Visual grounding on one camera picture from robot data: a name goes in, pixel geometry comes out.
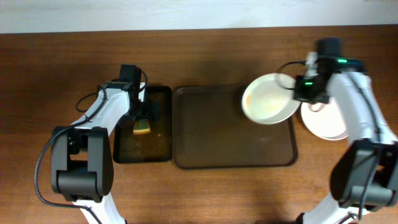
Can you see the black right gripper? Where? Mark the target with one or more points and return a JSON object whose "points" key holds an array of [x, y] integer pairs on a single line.
{"points": [[302, 88]]}

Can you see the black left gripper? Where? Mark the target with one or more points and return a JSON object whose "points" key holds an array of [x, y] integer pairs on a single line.
{"points": [[144, 112]]}

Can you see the green yellow sponge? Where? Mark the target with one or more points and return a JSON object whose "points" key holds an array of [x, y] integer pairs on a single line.
{"points": [[141, 127]]}

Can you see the pink-white plate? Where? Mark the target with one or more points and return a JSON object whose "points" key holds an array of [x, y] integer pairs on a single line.
{"points": [[324, 120]]}

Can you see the cream plate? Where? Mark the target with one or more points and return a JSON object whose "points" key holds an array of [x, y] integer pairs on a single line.
{"points": [[269, 99]]}

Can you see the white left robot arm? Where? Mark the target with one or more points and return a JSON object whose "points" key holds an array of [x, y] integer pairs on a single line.
{"points": [[81, 159]]}

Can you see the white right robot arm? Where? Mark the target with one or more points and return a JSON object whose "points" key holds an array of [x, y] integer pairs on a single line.
{"points": [[365, 178]]}

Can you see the small black tray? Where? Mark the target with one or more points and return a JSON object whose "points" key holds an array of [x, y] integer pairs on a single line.
{"points": [[153, 147]]}

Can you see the large brown serving tray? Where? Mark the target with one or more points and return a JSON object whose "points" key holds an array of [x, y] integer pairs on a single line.
{"points": [[210, 130]]}

